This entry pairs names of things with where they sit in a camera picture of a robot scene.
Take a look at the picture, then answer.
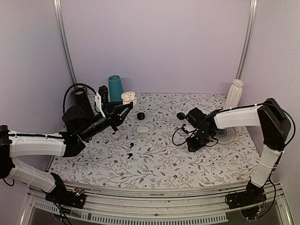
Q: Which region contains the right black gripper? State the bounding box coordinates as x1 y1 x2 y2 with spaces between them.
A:
186 128 212 152

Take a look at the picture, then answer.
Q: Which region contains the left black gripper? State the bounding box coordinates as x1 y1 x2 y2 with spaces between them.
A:
79 101 133 142

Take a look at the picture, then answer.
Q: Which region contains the beige earbud charging case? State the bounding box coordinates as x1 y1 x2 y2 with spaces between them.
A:
121 91 137 106

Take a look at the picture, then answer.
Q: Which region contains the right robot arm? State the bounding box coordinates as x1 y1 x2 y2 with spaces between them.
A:
186 98 292 204

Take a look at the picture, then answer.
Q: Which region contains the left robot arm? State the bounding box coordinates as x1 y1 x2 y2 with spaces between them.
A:
0 103 133 203

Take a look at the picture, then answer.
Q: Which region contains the black round earbud case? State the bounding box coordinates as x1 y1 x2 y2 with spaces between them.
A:
137 112 145 120

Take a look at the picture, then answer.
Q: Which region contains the small white earbud case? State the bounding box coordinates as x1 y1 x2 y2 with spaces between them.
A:
111 131 122 139

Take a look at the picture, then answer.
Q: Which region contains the white oval earbud case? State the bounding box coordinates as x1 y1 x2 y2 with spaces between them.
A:
136 127 149 133

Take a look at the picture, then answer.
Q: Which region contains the black earbud case right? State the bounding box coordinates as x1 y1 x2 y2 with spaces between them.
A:
176 112 186 120

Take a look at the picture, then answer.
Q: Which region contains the teal cylindrical cup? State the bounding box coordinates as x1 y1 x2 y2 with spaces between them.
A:
108 75 123 102

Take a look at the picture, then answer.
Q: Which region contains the grey spiral ceramic plate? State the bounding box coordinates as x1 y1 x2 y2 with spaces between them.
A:
215 127 237 144

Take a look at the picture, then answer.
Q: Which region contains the black cylindrical cup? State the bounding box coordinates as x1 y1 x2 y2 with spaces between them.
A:
73 88 94 117

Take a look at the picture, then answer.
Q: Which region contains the floral patterned table mat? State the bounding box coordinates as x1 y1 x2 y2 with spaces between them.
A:
50 94 259 189

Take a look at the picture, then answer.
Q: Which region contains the white pleated vase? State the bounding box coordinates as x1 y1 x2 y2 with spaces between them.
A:
224 79 244 109

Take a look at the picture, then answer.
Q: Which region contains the right black cable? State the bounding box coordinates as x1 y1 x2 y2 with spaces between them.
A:
172 124 220 147

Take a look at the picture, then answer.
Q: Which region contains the black cable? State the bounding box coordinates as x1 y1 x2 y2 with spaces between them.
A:
172 124 220 147
62 83 98 113

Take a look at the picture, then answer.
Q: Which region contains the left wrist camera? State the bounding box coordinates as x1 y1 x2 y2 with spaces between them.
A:
95 85 108 118

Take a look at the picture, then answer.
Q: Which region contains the left black cable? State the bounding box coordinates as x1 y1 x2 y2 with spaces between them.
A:
62 83 98 113

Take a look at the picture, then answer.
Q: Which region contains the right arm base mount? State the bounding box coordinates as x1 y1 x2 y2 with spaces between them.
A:
225 188 267 209

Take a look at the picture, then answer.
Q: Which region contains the front aluminium rail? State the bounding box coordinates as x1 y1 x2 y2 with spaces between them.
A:
20 182 295 225

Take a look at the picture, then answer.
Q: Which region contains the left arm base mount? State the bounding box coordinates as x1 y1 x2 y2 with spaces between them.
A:
45 186 87 209

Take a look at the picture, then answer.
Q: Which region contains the left aluminium frame post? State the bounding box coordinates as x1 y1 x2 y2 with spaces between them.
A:
53 0 77 84

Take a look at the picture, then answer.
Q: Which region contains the aluminium frame post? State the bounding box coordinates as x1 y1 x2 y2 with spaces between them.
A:
235 0 258 80
53 0 77 84

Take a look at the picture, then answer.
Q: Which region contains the right aluminium frame post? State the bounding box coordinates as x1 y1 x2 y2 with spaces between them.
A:
235 0 258 80

